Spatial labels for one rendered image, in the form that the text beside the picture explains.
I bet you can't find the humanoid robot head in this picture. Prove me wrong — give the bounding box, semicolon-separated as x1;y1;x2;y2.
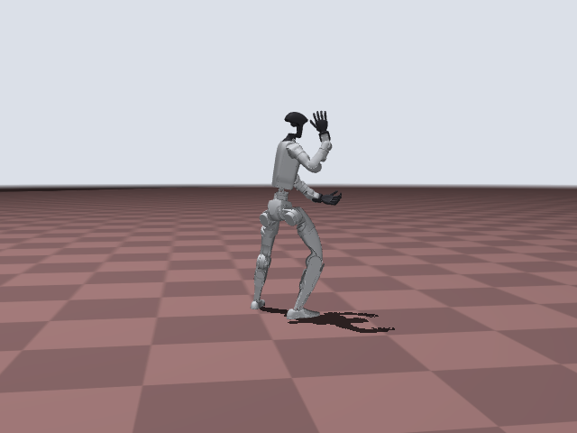
282;112;307;142

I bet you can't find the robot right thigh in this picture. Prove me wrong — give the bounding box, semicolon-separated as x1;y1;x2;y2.
282;206;323;266

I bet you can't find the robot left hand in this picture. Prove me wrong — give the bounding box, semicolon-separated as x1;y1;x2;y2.
312;190;342;205

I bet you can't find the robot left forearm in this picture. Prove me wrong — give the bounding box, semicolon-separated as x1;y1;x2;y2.
294;179;320;203

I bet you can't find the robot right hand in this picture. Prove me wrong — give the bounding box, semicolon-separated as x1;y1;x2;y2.
310;111;330;142

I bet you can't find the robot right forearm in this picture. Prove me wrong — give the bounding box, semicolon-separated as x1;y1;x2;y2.
308;134;332;168

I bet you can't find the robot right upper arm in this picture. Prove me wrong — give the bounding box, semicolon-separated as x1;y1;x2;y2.
286;143;322;173

